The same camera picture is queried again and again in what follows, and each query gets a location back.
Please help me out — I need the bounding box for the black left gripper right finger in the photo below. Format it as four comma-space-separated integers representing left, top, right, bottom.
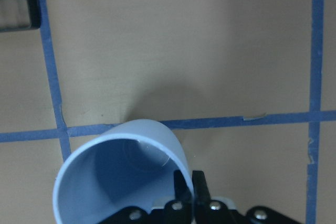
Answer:
192, 170, 211, 205

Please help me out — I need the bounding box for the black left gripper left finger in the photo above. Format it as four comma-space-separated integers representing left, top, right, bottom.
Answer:
173, 170, 193, 203

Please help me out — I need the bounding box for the light blue plastic cup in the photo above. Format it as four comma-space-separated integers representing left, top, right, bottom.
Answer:
52, 119, 193, 223

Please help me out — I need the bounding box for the black mug rack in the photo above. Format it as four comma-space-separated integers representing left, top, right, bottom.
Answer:
1, 0, 41, 33

